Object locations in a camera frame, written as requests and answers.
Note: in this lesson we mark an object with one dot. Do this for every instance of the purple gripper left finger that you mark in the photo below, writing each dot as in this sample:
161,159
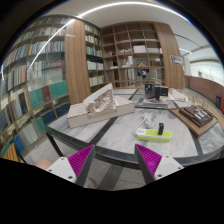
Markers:
75,168

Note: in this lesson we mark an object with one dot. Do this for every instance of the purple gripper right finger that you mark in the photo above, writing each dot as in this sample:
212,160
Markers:
153,165

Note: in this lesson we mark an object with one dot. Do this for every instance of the black charger plug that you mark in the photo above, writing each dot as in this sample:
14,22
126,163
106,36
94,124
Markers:
161,128

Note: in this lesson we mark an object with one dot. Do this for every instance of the green white power strip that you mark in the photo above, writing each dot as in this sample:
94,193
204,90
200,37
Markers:
149,134

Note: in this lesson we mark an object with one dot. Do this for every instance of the grey flat base board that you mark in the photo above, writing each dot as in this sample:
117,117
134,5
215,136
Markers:
152,103

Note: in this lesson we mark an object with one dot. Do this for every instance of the dark model on wooden board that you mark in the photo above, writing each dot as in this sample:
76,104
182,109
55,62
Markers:
199,120

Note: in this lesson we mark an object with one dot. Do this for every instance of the white architectural building model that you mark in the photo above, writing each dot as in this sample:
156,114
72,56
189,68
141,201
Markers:
100,105

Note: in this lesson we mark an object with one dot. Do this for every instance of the white model far right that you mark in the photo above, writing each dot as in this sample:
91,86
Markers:
176,95

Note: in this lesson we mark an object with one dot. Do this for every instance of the black box model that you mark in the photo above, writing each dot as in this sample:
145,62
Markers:
153,90

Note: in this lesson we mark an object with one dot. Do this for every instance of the wooden bookshelf with books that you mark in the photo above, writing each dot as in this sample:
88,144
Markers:
54,63

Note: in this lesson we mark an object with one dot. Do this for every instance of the wooden shelf unit back wall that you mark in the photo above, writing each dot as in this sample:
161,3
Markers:
132,55

